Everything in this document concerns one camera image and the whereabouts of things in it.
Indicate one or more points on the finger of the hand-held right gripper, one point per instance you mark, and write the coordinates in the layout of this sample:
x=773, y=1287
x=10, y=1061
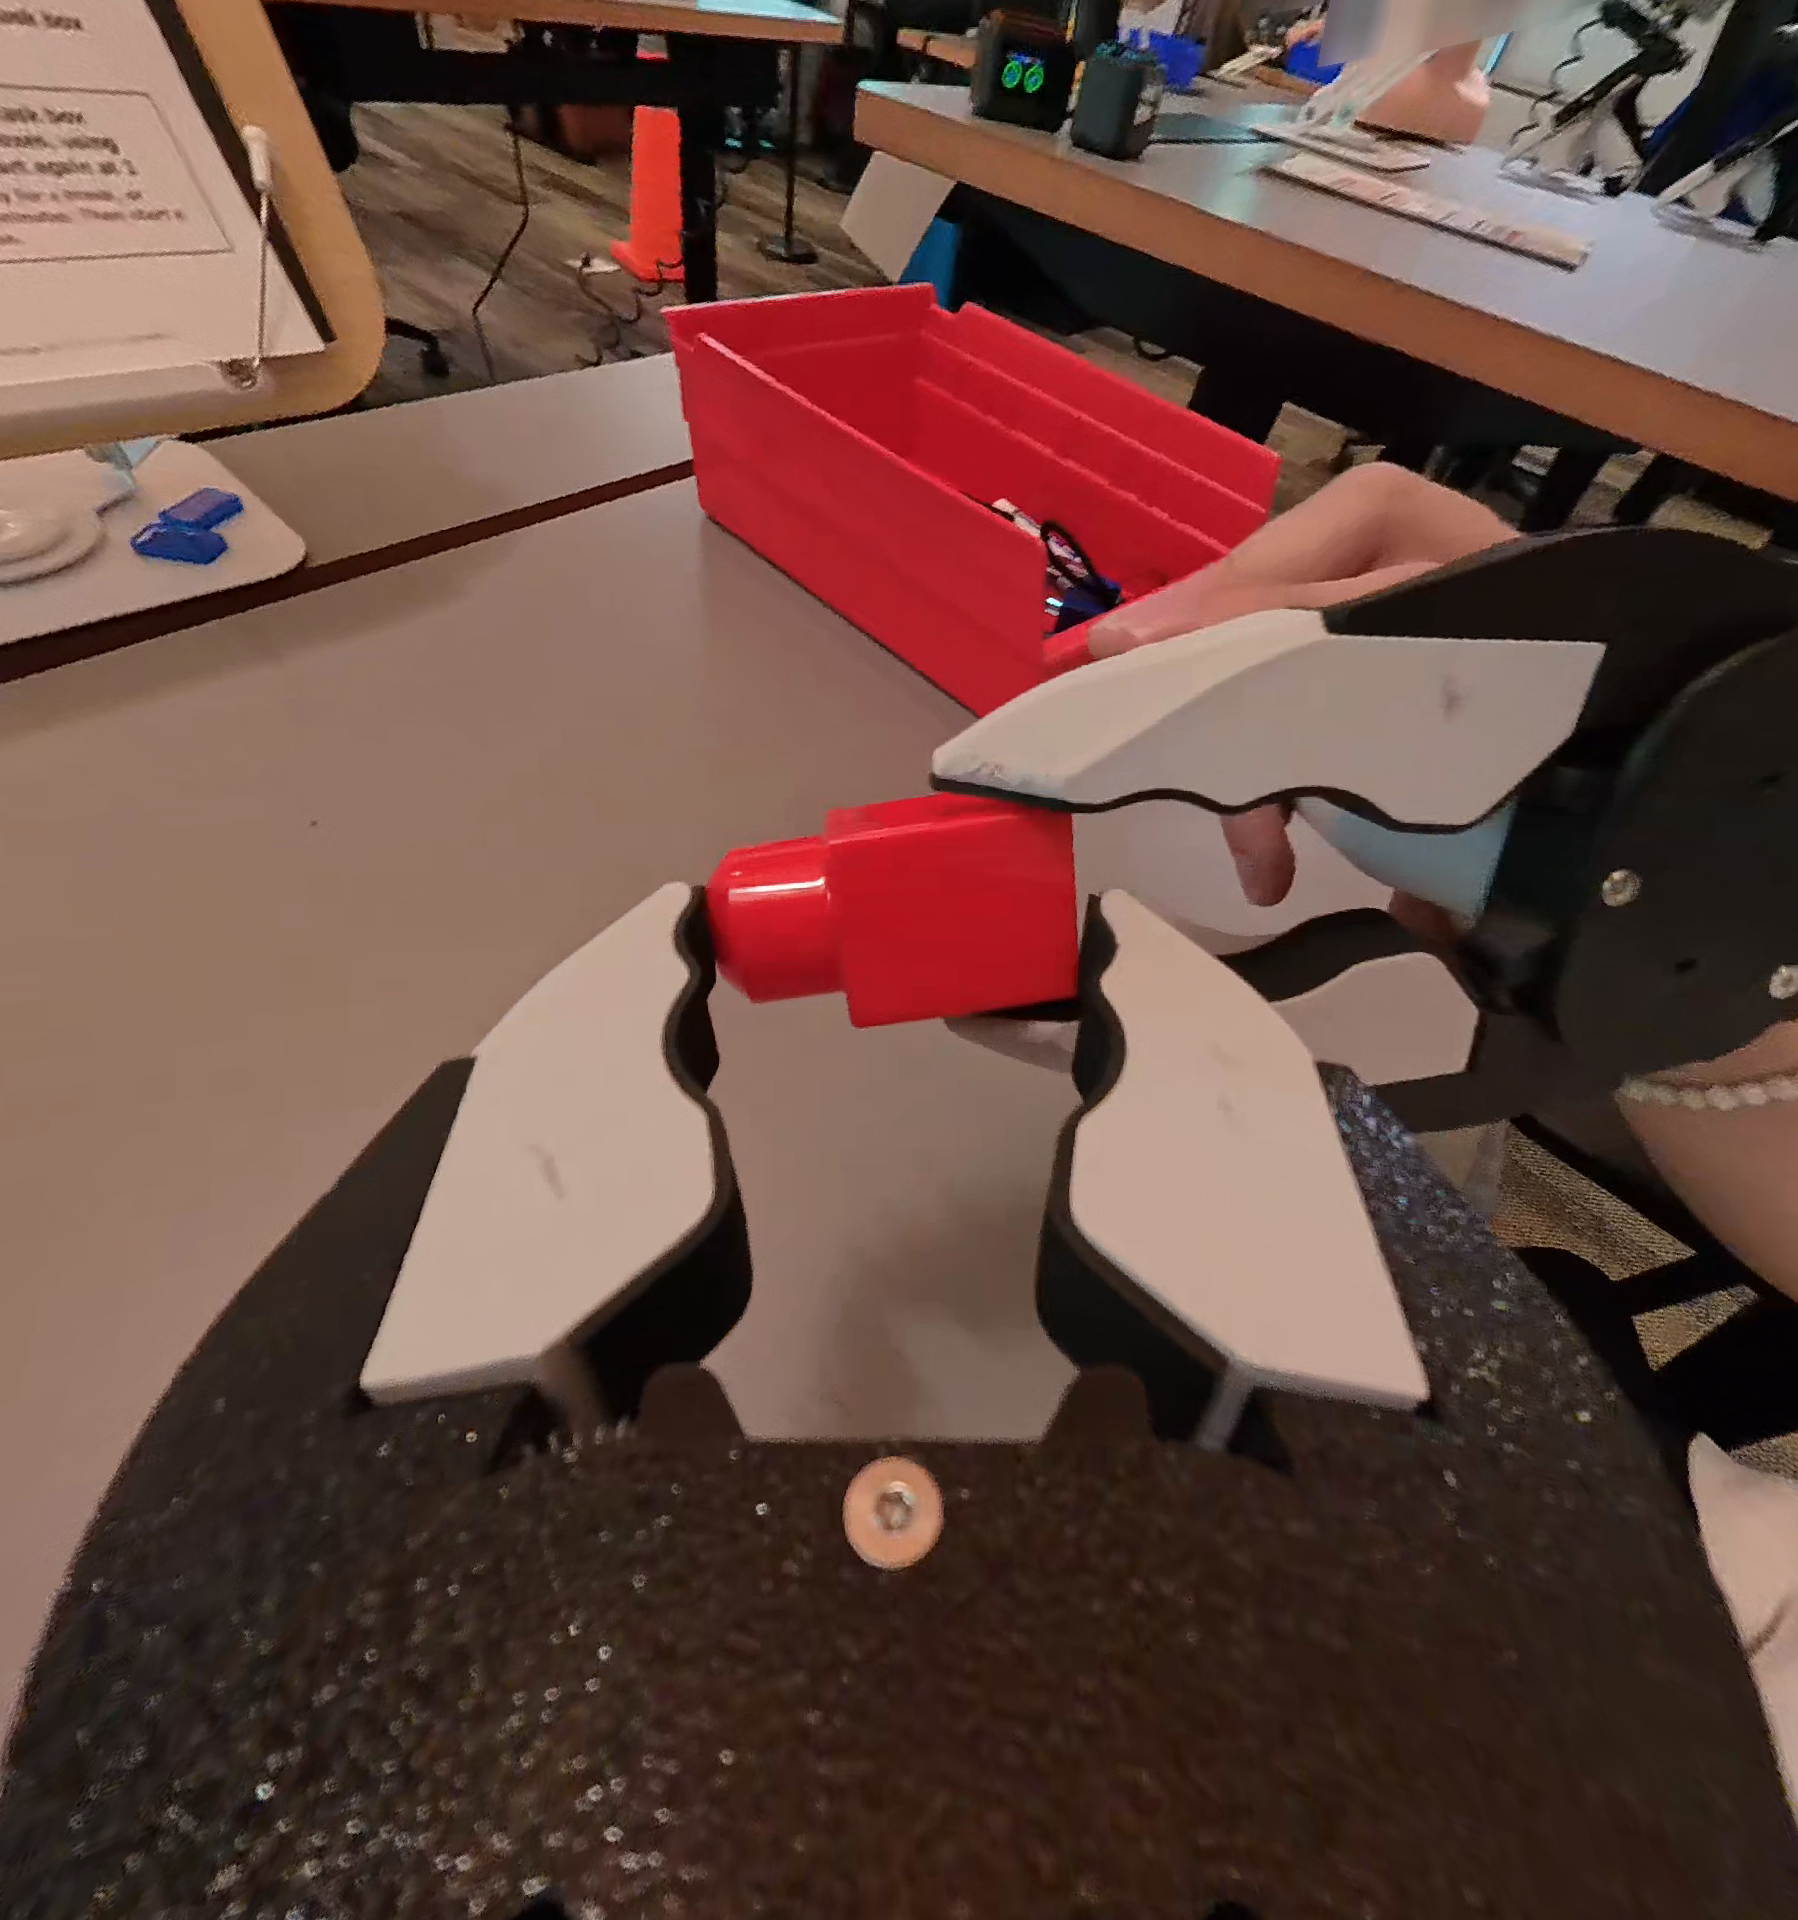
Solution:
x=1288, y=715
x=1409, y=865

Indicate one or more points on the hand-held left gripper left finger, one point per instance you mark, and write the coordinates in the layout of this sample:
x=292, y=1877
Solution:
x=540, y=1202

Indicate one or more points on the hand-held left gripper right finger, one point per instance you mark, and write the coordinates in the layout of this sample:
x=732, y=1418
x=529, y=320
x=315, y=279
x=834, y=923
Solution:
x=1228, y=1202

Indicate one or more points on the red plastic block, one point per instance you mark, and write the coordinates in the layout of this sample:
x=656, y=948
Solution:
x=930, y=901

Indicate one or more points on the red plastic bin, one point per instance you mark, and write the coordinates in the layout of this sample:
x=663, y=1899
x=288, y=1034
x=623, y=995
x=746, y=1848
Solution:
x=839, y=452

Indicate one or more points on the person's right hand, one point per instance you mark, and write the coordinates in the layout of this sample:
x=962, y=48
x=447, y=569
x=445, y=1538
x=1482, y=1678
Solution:
x=1350, y=540

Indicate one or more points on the white paper strip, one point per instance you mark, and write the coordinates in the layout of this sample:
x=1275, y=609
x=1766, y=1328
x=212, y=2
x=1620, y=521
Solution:
x=1440, y=211

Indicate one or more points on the pink pouch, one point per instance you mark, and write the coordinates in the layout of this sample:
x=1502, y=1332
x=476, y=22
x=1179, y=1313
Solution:
x=1424, y=97

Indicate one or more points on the small black display device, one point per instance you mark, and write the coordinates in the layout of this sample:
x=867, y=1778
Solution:
x=1024, y=66

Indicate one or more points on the small blue plastic piece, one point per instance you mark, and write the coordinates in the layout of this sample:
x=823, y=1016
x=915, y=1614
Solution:
x=185, y=528

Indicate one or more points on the orange traffic cone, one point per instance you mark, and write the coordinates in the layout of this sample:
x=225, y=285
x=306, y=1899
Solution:
x=652, y=211

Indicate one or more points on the white round disc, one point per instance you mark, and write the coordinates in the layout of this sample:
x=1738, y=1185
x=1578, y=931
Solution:
x=14, y=540

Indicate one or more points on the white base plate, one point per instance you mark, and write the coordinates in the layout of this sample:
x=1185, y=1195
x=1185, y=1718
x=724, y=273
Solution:
x=240, y=595

